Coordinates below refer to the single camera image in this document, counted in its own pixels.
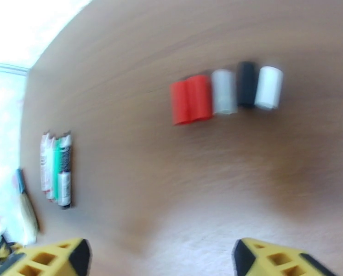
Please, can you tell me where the aluminium corner post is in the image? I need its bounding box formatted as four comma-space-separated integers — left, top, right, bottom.
0, 62, 30, 76

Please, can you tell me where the black whiteboard marker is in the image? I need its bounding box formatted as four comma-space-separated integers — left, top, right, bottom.
57, 131, 73, 210

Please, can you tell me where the green highlighter pen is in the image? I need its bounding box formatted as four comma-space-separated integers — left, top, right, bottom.
53, 137, 62, 204

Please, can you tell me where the white pen cap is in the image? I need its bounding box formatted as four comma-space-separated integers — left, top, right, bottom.
254, 66, 284, 110

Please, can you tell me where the red whiteboard marker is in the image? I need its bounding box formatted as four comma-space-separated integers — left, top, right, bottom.
46, 137, 56, 201
40, 134, 50, 192

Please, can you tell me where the translucent grey pen cap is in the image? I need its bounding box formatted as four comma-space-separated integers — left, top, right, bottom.
211, 69, 238, 115

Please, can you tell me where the black pen cap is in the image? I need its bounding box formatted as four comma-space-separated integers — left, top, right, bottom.
237, 61, 257, 109

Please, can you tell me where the red pen cap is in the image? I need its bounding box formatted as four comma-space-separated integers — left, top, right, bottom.
169, 80, 192, 127
186, 74, 213, 123

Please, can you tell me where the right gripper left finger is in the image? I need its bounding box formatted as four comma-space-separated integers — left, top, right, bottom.
0, 238, 92, 276

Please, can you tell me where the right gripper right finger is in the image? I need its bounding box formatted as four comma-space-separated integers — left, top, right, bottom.
232, 238, 338, 276

